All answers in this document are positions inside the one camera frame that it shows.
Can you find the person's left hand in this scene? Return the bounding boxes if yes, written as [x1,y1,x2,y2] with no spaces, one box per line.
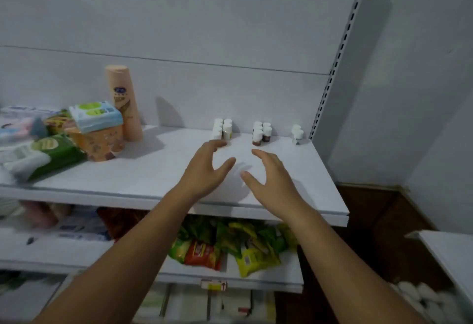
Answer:
[180,139,237,201]

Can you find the person's right hand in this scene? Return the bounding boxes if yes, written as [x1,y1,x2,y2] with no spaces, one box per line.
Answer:
[240,149,308,222]

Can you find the person's left forearm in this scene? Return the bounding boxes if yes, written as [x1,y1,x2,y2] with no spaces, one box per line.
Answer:
[33,187,200,324]

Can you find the person's right forearm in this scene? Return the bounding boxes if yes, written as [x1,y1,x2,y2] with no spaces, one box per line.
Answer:
[288,203,426,324]

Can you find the orange tissue box pack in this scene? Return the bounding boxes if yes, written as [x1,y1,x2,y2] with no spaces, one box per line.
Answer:
[68,124,125,162]

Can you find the pile of snack bags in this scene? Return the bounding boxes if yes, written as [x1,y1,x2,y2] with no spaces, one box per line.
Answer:
[98,207,298,278]

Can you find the beige paper cup tube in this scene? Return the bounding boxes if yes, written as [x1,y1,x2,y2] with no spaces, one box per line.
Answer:
[105,64,144,142]

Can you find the red yellow price tag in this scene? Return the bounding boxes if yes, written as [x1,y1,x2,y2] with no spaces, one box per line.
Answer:
[201,279,228,292]

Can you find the blue green wipes pack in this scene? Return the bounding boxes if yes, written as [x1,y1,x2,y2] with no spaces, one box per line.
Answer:
[69,101,124,134]

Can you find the row of pale flat packs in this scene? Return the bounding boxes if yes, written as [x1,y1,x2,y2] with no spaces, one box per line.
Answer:
[144,283,276,324]

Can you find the blue tissue packs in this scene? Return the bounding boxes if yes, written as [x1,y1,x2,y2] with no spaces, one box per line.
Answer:
[55,205,111,241]

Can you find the green orange snack packet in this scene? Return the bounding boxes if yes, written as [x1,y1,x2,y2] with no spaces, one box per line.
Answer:
[44,109,73,136]

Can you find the pink packs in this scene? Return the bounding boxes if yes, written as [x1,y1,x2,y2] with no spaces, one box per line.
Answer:
[0,200,71,228]

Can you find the stack of white heart-lid jars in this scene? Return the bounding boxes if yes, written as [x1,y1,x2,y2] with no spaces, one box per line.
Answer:
[388,279,463,324]

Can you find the white packs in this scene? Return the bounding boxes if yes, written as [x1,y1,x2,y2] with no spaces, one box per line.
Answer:
[0,105,62,188]

